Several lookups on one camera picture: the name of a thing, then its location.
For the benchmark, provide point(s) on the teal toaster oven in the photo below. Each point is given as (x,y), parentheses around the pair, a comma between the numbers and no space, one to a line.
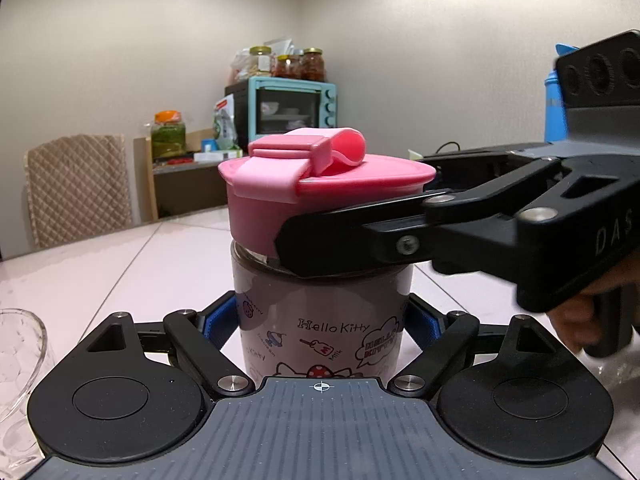
(295,107)

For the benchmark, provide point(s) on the glass jar with pale contents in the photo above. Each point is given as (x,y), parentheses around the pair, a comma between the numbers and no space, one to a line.
(260,62)

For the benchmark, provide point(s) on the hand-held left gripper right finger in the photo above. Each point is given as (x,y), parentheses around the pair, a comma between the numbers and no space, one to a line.
(422,322)

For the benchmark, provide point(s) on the wooden side shelf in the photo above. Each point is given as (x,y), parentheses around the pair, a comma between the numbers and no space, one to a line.
(175,185)

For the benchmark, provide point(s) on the blue plastic container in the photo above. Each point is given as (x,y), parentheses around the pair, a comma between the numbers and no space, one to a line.
(555,105)

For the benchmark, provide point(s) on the flat white box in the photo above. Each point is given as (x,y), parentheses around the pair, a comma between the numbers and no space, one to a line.
(215,156)

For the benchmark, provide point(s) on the pink bottle cap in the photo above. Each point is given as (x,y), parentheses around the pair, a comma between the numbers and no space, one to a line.
(260,195)

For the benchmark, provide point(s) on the chair with quilted beige cover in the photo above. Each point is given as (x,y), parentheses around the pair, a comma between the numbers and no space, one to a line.
(77,190)

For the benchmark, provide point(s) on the tall jar with red contents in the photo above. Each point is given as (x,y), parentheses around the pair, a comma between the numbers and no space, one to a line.
(313,66)

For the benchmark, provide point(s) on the white paper bag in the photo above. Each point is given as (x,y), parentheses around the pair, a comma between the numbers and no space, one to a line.
(281,46)

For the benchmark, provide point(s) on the green pickle jar orange lid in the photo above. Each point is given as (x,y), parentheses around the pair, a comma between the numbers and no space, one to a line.
(168,135)

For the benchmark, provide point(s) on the small blue box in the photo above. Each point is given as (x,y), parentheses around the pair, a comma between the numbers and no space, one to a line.
(207,145)

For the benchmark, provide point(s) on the green and white package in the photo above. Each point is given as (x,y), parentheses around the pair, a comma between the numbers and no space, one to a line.
(225,122)

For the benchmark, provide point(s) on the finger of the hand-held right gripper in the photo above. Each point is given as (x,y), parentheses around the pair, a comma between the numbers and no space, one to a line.
(480,162)
(350,242)

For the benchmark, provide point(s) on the pink cartoon print bottle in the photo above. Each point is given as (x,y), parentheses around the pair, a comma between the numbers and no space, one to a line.
(320,320)

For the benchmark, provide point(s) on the person's right hand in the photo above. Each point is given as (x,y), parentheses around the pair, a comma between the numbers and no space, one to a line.
(572,320)

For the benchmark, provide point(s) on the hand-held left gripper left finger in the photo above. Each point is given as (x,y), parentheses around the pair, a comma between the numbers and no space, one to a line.
(217,322)

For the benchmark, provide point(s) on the small jar with red contents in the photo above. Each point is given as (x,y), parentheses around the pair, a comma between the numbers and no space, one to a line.
(288,67)

